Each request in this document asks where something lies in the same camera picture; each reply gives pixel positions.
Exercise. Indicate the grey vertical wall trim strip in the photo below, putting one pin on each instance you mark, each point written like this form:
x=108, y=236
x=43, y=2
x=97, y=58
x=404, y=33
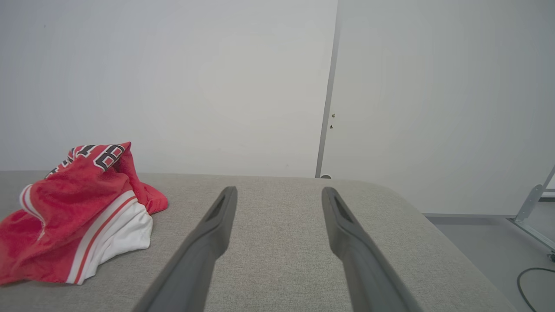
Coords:
x=327, y=95

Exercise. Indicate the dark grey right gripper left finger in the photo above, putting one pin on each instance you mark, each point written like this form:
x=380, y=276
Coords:
x=204, y=251

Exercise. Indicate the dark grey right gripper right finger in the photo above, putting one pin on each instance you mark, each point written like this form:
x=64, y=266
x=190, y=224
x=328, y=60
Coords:
x=360, y=264

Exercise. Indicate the red basketball jersey white trim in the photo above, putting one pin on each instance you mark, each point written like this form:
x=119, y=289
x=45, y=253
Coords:
x=65, y=203

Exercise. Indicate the grey metal frame stand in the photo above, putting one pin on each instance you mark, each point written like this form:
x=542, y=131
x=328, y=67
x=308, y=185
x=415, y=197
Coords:
x=530, y=201

